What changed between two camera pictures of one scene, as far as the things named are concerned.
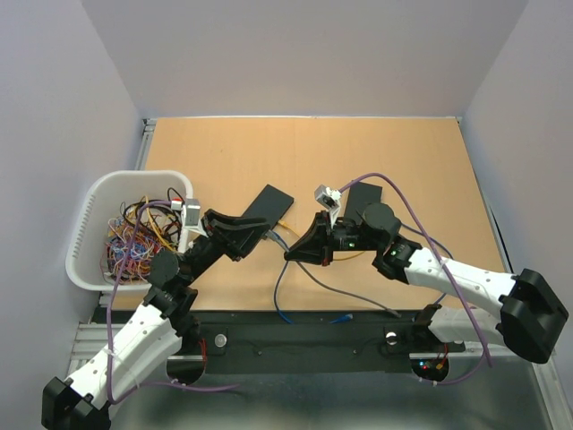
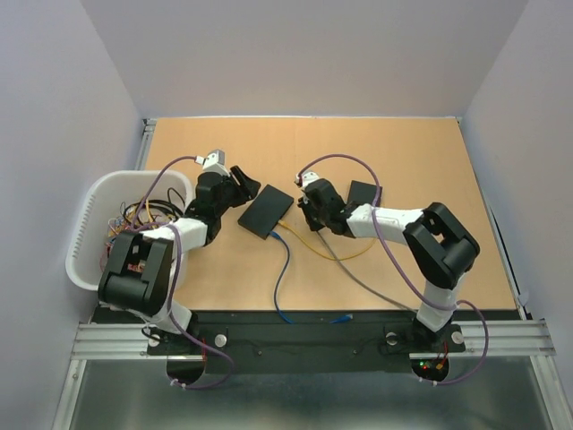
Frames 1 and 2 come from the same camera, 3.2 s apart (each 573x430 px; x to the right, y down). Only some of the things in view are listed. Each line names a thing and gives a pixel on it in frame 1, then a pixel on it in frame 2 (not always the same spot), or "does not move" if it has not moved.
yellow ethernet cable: x=283 y=224 does not move
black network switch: x=359 y=195 does not move
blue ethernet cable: x=349 y=316 does not move
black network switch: x=270 y=205 does not move
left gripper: x=244 y=236 -> x=247 y=189
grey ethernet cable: x=271 y=235 -> x=343 y=262
